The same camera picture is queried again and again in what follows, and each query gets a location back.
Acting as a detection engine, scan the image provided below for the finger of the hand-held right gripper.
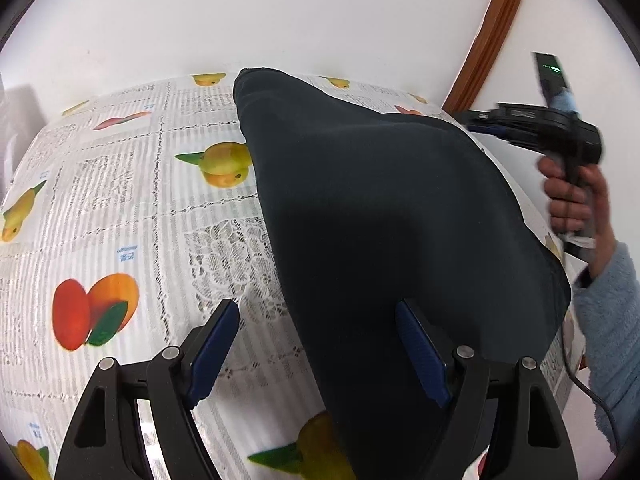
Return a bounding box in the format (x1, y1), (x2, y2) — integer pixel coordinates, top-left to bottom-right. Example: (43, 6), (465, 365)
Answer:
(467, 124), (538, 150)
(456, 109), (501, 126)

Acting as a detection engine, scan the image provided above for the person's right forearm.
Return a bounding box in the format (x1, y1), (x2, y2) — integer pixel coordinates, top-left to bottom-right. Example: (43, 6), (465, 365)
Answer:
(570, 242), (640, 456)

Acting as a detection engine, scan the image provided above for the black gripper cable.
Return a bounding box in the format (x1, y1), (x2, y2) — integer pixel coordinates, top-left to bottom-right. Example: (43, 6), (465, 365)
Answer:
(560, 310), (626, 456)

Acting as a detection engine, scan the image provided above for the fruit print lace tablecloth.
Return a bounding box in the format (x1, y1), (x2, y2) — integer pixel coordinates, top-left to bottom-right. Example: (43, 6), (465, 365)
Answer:
(0, 72), (588, 480)

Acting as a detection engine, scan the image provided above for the wooden door frame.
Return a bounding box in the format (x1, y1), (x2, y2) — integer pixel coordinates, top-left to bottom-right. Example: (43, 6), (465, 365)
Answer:
(442, 0), (533, 116)

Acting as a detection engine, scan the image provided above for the black sweatshirt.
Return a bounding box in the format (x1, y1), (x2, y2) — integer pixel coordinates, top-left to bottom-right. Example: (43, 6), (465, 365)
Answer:
(232, 66), (572, 480)

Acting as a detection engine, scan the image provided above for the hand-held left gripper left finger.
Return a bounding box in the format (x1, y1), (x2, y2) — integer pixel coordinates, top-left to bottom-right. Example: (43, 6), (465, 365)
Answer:
(52, 299), (241, 480)

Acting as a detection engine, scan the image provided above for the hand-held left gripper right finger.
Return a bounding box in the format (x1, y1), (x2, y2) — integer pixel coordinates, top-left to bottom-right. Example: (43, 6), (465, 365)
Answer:
(394, 299), (578, 480)

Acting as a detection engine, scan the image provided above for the person's right hand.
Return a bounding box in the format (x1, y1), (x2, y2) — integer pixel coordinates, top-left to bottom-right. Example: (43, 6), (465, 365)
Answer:
(537, 155), (616, 286)

